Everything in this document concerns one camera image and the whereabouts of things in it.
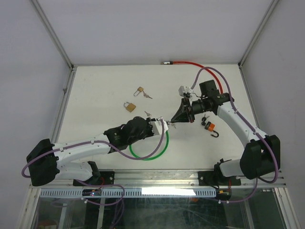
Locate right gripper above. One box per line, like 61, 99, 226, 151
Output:
172, 97, 208, 124

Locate green cable lock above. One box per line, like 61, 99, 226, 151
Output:
129, 130, 170, 161

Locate orange black padlock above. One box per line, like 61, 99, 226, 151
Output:
204, 121, 219, 138

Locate large brass padlock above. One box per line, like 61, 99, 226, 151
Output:
123, 102, 136, 113

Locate small padlock silver keys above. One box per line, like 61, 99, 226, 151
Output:
143, 92, 152, 99

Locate small brass padlock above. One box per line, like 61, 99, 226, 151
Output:
133, 87, 143, 97

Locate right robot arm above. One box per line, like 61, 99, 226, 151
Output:
171, 80, 280, 185

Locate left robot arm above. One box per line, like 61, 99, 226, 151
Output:
26, 116, 168, 187

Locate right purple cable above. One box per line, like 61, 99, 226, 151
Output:
192, 66, 279, 203

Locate aluminium mounting rail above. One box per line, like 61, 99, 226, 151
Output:
30, 169, 287, 189

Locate red cable lock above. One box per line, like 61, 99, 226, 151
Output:
160, 61, 224, 95

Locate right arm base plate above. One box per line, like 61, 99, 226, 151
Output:
198, 171, 241, 187

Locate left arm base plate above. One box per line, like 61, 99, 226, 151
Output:
84, 170, 115, 186

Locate slotted cable duct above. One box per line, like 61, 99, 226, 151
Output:
40, 187, 216, 198

